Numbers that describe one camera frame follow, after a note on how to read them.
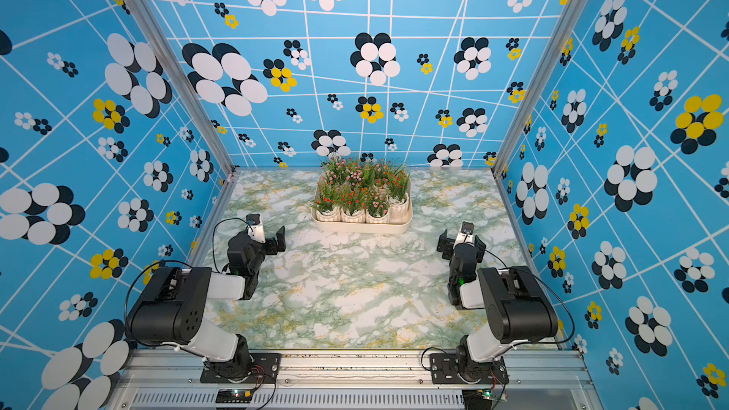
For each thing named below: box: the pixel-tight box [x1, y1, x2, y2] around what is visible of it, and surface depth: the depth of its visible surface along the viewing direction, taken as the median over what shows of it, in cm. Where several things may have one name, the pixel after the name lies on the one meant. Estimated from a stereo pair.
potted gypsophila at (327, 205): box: [311, 185, 342, 223], surface depth 98 cm
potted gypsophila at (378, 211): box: [365, 187, 391, 224], surface depth 98 cm
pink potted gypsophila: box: [346, 165, 366, 187], surface depth 100 cm
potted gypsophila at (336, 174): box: [320, 156, 351, 189], surface depth 102 cm
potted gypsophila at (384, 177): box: [373, 159, 396, 192], surface depth 101 cm
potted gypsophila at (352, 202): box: [337, 184, 368, 224], surface depth 98 cm
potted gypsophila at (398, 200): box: [387, 163, 412, 224], surface depth 102 cm
